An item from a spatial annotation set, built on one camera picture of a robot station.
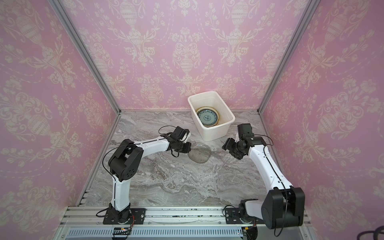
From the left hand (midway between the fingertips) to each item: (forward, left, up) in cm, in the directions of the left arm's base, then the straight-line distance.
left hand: (191, 150), depth 96 cm
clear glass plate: (-1, -6, -2) cm, 6 cm away
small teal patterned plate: (+25, -11, +4) cm, 28 cm away
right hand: (-6, -20, +12) cm, 24 cm away
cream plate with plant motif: (+33, -8, +6) cm, 34 cm away
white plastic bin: (+6, -18, +14) cm, 24 cm away
